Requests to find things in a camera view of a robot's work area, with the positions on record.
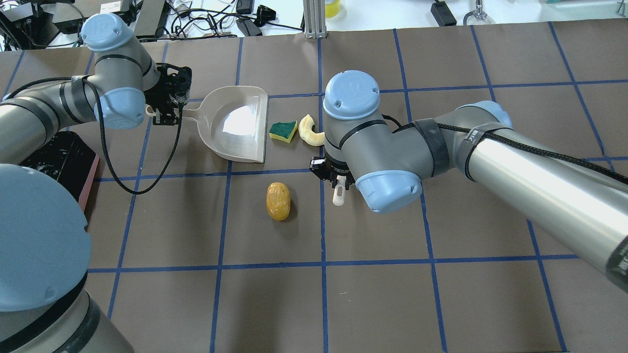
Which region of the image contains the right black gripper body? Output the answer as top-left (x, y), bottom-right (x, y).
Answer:
top-left (309, 156), bottom-right (355, 190)

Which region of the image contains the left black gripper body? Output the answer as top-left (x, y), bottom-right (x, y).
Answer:
top-left (146, 63), bottom-right (192, 126)

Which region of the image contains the white hand brush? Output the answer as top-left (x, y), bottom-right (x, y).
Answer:
top-left (332, 175), bottom-right (347, 206)

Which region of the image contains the green yellow sponge piece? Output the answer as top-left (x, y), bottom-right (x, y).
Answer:
top-left (268, 121), bottom-right (298, 143)

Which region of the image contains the yellow potato-like lump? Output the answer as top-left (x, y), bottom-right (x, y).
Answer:
top-left (265, 182), bottom-right (291, 221)

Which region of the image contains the white plastic dustpan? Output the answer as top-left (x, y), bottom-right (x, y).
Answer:
top-left (146, 86), bottom-right (270, 164)

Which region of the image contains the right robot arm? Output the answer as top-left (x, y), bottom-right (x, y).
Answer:
top-left (310, 70), bottom-right (628, 291)

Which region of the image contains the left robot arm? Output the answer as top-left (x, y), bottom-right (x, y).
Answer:
top-left (0, 13), bottom-right (192, 353)

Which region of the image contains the pink bin with black bag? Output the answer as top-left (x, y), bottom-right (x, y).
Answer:
top-left (19, 130), bottom-right (100, 211)

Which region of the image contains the yellow tape roll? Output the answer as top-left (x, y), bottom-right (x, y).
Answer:
top-left (324, 0), bottom-right (341, 19)

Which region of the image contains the black power adapter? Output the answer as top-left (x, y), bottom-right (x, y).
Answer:
top-left (430, 0), bottom-right (457, 27)

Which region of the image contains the metal carabiner hook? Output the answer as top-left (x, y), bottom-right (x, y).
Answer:
top-left (463, 0), bottom-right (496, 26)

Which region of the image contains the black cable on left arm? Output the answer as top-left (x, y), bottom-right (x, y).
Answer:
top-left (2, 76), bottom-right (184, 195)

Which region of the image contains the aluminium frame post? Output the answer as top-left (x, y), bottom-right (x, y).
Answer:
top-left (303, 0), bottom-right (328, 39)

